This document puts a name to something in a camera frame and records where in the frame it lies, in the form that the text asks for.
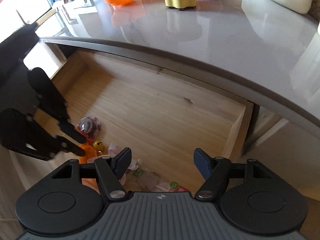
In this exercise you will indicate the yellow jingle bell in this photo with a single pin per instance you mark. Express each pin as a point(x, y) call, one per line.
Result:
point(98, 145)

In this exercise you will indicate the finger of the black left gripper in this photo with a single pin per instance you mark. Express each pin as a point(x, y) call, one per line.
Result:
point(68, 128)
point(75, 148)

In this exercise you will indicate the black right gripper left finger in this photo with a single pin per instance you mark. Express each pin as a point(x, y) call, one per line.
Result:
point(110, 171)

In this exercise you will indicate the wooden drawer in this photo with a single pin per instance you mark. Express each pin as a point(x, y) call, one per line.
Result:
point(162, 115)

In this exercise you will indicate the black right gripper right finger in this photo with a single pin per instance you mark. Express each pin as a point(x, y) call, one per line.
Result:
point(215, 172)

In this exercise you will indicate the swirl lollipop candy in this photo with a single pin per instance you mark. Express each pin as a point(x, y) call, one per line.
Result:
point(90, 127)

